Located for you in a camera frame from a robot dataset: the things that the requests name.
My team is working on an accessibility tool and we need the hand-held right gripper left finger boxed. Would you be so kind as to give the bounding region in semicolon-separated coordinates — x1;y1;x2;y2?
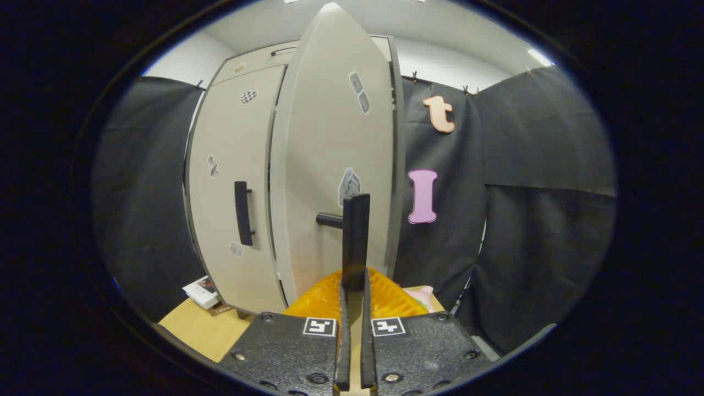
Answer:
219;268;353;396

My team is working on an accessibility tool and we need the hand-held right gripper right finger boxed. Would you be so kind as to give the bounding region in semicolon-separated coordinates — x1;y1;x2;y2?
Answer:
360;267;493;396

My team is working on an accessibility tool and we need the grey shoe cabinet door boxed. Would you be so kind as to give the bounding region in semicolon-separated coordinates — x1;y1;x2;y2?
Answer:
269;2;405;306
187;65;289;315

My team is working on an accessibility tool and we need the grey double-door shoe cabinet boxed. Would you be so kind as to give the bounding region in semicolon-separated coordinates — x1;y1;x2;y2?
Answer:
183;34;406;317

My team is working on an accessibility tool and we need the pink plush toy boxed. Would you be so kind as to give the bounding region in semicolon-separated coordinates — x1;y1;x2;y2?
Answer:
403;285;435;313

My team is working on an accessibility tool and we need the white booklet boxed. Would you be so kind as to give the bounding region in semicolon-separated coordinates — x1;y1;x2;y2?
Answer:
181;275;221;310

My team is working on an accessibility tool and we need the black backdrop cloth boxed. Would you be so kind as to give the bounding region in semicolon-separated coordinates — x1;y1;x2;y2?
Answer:
91;65;618;355

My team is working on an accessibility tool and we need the small ceiling light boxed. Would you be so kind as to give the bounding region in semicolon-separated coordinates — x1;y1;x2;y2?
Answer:
527;48;555;68

